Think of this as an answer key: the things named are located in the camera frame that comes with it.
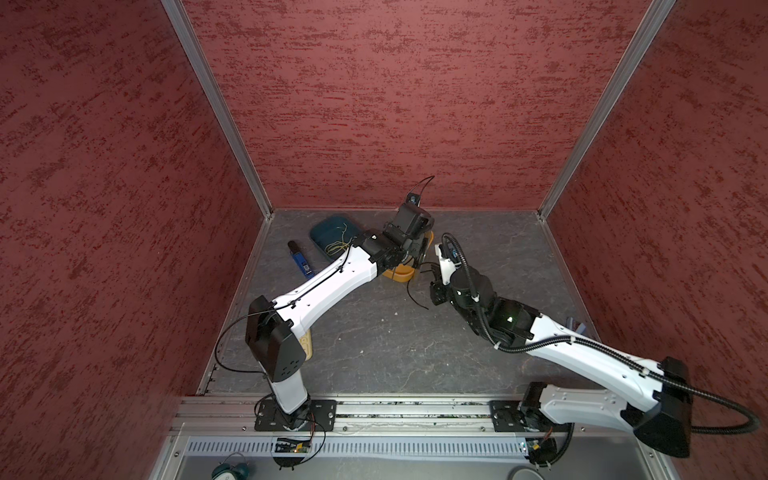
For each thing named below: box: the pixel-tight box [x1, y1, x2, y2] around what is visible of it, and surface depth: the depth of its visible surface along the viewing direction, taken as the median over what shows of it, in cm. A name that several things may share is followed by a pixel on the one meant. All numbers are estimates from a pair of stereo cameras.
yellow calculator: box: [298, 328, 313, 361], surface depth 86 cm
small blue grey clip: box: [566, 316, 586, 335], surface depth 91 cm
